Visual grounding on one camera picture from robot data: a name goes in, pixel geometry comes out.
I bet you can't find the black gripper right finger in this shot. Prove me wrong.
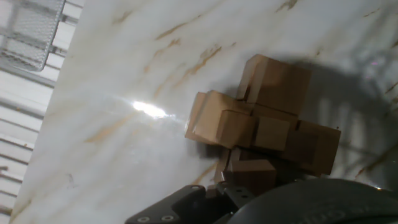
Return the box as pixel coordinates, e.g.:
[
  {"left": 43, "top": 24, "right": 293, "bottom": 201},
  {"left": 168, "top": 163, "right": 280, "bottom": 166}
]
[{"left": 275, "top": 167, "right": 302, "bottom": 188}]

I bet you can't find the clear plastic box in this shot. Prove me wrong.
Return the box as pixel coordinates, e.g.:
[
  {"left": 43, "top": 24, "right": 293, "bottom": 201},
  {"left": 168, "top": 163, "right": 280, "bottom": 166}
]
[{"left": 0, "top": 0, "right": 67, "bottom": 73}]

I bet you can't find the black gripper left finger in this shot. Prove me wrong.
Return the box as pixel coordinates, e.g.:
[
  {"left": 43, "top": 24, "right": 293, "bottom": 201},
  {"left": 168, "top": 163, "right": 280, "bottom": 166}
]
[{"left": 214, "top": 180, "right": 256, "bottom": 215}]

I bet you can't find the white marble pattern mat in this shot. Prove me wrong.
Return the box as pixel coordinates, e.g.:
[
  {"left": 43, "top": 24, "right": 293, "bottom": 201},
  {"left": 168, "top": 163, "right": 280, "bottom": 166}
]
[{"left": 9, "top": 0, "right": 398, "bottom": 224}]

